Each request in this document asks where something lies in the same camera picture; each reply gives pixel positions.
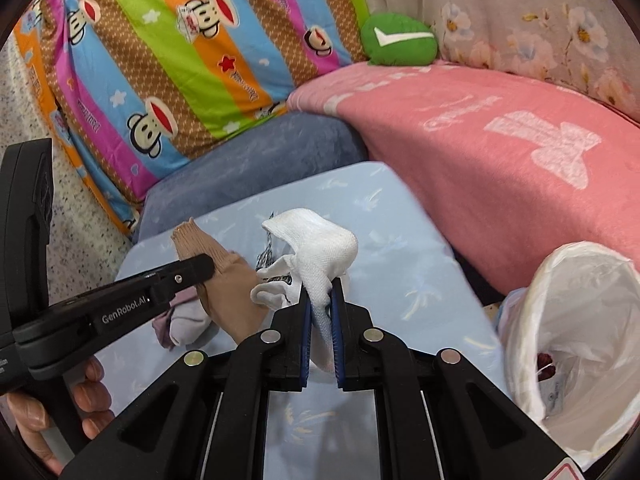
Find light blue palm cloth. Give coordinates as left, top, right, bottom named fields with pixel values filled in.
left=94, top=160, right=511, bottom=480

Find blue-grey velvet pillow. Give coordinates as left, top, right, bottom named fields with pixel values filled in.
left=134, top=112, right=369, bottom=242

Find grey floral bed sheet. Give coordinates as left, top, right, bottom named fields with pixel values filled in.
left=367, top=0, right=639, bottom=119

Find green check mark cushion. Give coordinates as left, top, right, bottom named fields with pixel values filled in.
left=360, top=13, right=438, bottom=66

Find pink bow blanket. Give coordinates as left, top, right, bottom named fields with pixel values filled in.
left=288, top=63, right=639, bottom=292

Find colourful monkey pattern quilt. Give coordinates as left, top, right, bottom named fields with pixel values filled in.
left=12, top=0, right=369, bottom=234

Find person's left hand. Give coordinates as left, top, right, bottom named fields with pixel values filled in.
left=5, top=354, right=116, bottom=476

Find dark red velvet scrunchie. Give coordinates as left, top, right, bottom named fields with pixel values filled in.
left=536, top=352, right=556, bottom=382

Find mauve and white sock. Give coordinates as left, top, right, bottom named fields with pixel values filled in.
left=152, top=287, right=212, bottom=350

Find white lined trash bin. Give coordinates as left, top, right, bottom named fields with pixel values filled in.
left=495, top=242, right=639, bottom=469

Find tan brown sock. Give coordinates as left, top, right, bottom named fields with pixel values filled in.
left=171, top=219, right=269, bottom=344

